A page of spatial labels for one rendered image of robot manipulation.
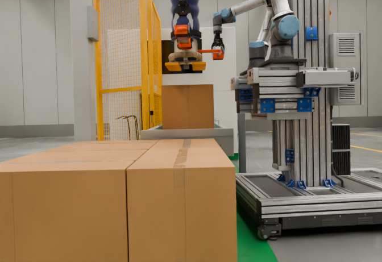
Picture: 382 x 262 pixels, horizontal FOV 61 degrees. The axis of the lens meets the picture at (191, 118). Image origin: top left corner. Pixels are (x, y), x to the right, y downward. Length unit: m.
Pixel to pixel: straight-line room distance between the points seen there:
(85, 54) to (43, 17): 9.03
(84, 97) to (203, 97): 1.29
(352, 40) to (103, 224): 1.87
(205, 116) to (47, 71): 9.80
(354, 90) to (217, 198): 1.43
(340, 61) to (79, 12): 2.36
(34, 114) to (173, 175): 10.94
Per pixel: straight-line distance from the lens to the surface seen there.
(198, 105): 2.48
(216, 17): 2.79
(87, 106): 3.27
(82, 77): 3.30
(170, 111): 2.49
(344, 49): 2.36
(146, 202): 1.22
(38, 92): 11.98
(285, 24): 1.91
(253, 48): 2.52
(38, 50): 12.13
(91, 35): 3.32
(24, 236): 1.39
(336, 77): 2.00
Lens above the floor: 0.75
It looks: 1 degrees down
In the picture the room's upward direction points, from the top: 1 degrees counter-clockwise
